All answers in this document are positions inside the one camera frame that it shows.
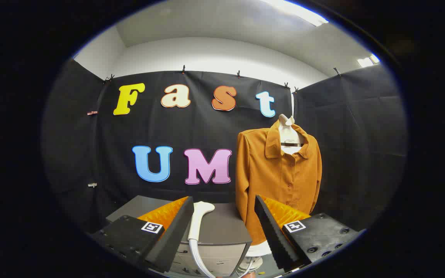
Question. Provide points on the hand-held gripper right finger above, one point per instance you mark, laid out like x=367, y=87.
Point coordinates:
x=274, y=235

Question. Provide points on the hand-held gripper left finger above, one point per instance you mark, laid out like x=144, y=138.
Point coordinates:
x=172, y=239

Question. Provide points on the white garment steamer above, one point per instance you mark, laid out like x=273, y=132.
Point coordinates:
x=197, y=220

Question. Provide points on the orange-brown button shirt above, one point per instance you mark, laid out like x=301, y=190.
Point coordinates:
x=269, y=173

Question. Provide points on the white steamer base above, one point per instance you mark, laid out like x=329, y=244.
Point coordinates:
x=259, y=251

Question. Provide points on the white clothes hanger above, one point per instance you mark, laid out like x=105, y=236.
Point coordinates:
x=288, y=133

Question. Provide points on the grey cabinet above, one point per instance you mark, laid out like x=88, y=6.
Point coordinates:
x=222, y=227

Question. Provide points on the black backdrop cloth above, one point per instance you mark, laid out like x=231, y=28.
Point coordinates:
x=149, y=127

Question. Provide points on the small ceiling light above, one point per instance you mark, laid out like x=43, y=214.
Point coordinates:
x=367, y=61

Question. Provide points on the long ceiling light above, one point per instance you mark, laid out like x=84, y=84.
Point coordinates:
x=296, y=9

